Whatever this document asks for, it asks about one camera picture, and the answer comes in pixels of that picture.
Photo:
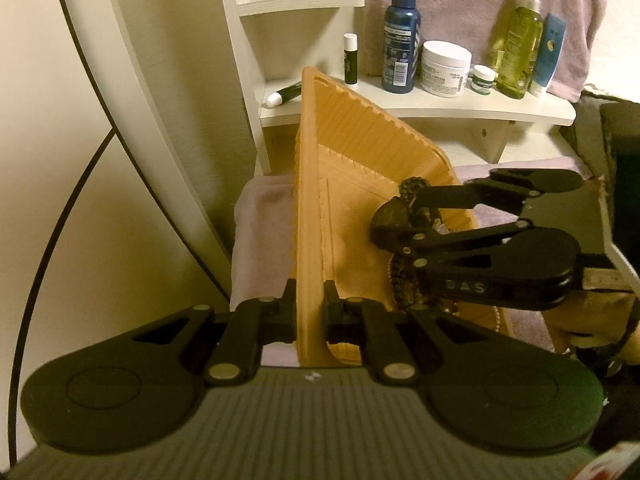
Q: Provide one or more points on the dark green pen tube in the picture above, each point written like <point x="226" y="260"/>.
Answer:
<point x="283" y="95"/>

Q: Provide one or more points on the black white lip balm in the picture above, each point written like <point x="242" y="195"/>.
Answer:
<point x="350" y="49"/>

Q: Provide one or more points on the mauve towel on bed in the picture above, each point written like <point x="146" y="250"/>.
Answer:
<point x="264" y="251"/>

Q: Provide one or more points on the orange plastic tray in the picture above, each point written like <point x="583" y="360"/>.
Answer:
<point x="350" y="157"/>

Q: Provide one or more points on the blue white tube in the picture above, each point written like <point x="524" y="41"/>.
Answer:
<point x="549" y="54"/>

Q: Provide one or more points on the silver face wristwatch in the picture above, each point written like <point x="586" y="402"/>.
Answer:
<point x="395" y="216"/>

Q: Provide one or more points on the grey green pillow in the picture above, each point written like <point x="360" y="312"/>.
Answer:
<point x="605" y="136"/>

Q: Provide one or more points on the white cream jar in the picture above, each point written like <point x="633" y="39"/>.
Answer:
<point x="444" y="68"/>

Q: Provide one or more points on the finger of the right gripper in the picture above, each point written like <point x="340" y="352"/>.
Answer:
<point x="504" y="189"/>
<point x="408" y="242"/>

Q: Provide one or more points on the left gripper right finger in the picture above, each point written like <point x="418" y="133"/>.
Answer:
<point x="368" y="325"/>

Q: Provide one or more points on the blue spray bottle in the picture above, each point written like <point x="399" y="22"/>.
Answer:
<point x="402" y="42"/>

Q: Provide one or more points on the small green white jar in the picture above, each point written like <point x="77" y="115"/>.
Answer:
<point x="482" y="79"/>

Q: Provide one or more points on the green olive spray bottle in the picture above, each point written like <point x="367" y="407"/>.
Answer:
<point x="520" y="49"/>

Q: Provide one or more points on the cream corner shelf unit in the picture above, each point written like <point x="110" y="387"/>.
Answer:
<point x="273" y="40"/>

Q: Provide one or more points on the mauve hanging towel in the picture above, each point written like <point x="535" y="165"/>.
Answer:
<point x="481" y="25"/>

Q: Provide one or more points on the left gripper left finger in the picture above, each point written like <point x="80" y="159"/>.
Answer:
<point x="241" y="335"/>

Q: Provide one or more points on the person right hand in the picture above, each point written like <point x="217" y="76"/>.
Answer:
<point x="601" y="315"/>

